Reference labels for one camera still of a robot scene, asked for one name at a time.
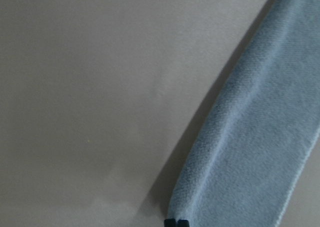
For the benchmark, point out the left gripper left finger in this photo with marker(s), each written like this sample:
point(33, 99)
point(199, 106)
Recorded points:
point(170, 222)

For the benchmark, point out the pink and grey towel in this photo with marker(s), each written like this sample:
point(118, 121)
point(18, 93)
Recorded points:
point(253, 146)

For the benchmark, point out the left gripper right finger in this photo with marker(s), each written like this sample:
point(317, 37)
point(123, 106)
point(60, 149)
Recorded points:
point(183, 223)

